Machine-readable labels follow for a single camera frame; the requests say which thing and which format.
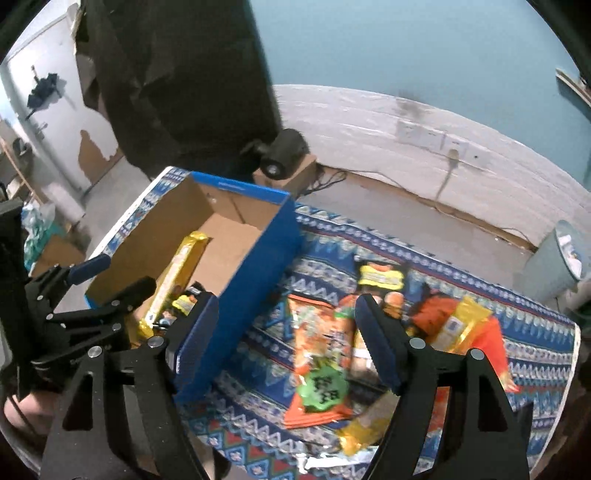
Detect long yellow snack packet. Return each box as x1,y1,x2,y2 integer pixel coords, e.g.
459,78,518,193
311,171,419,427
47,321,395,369
139,231,211,340

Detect blue cardboard box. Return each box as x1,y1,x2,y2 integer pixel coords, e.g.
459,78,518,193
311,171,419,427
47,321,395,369
84,171,304,404

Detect blue patterned tablecloth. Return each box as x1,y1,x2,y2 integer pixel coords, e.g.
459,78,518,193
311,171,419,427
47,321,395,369
88,166,580,480

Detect wooden stand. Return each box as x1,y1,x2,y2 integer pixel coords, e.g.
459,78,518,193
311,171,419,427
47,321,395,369
0,138,33,204

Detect wooden framed board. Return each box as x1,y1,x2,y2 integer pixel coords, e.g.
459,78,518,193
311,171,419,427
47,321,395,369
554,68,591,104

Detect clear biscuit packet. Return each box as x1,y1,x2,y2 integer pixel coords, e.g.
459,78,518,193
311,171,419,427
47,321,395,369
351,323,384,384

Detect dark folded umbrella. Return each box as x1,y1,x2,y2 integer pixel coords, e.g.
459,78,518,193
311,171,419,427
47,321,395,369
25,71,63,118

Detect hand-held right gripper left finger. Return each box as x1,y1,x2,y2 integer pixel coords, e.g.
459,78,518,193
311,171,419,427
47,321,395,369
41,291,221,480

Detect black and yellow snack packet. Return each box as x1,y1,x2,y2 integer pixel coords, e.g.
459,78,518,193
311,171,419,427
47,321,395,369
355,259,409,319

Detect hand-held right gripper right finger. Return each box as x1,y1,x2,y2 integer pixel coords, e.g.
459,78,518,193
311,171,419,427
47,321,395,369
353,294,533,480

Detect small dark snack packet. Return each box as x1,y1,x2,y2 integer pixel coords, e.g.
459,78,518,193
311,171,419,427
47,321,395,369
157,284,206,333

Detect grey trash bin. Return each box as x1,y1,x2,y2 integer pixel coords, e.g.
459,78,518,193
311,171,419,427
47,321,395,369
515,219,591,303

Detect small brown cardboard box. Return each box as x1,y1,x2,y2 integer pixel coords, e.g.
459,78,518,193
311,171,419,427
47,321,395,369
253,154,319,199

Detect person's left forearm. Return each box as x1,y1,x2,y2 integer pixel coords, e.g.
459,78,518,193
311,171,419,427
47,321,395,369
4,394,52,439

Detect clear plastic wrapper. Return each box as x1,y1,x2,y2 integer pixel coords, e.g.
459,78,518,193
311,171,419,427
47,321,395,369
295,450,375,476

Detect grey plug cable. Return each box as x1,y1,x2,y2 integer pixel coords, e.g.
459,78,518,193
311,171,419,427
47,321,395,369
431,148,462,204

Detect orange green-label snack packet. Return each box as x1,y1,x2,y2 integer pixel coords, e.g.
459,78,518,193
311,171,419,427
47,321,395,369
283,293,354,428
333,295,360,370

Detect black cable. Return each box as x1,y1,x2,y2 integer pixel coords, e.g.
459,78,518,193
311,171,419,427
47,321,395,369
305,167,347,197

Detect orange and brown chip bag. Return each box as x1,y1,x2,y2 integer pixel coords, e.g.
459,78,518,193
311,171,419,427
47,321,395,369
406,288,520,393

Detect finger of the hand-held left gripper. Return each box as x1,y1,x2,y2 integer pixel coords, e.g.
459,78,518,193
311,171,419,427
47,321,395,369
29,277,158,371
25,254,112,302

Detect brown cardboard floor box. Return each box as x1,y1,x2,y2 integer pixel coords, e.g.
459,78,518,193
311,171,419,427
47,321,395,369
32,235,86,278

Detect white peeling door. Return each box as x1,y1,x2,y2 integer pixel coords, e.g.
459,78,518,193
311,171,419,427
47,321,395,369
0,23,125,195

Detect teal and white plastic bags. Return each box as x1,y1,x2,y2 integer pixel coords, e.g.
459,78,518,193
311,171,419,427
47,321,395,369
21,203,58,268

